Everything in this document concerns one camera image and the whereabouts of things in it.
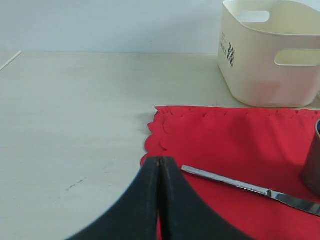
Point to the metal table knife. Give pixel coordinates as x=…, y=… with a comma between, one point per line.
x=291, y=201

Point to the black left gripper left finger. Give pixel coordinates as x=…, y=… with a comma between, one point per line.
x=134, y=216

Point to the stainless steel cup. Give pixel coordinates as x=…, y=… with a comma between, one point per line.
x=311, y=170

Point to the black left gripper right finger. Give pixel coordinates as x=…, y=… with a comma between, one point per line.
x=183, y=215

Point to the cream plastic tub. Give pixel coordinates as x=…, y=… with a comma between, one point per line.
x=269, y=52

